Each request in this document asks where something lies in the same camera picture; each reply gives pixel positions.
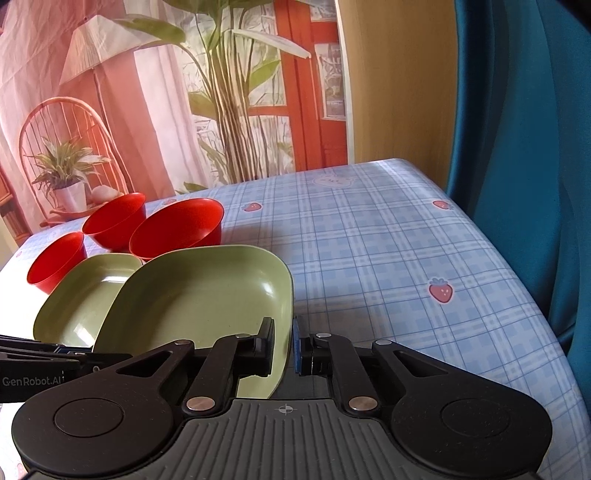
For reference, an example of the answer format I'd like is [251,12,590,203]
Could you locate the blue plaid tablecloth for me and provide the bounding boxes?
[0,158,591,480]

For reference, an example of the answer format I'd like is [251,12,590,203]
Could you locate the large green plate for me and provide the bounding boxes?
[33,253,142,347]

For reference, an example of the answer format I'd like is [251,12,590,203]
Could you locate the teal curtain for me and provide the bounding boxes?
[447,1,590,396]

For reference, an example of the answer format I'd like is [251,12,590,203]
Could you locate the small green plate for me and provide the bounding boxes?
[93,245,294,399]

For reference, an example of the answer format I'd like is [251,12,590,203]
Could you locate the printed room backdrop cloth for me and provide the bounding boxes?
[1,1,349,242]

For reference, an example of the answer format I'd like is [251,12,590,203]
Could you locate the red bowl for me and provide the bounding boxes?
[129,198,224,261]
[82,192,146,253]
[27,232,87,294]

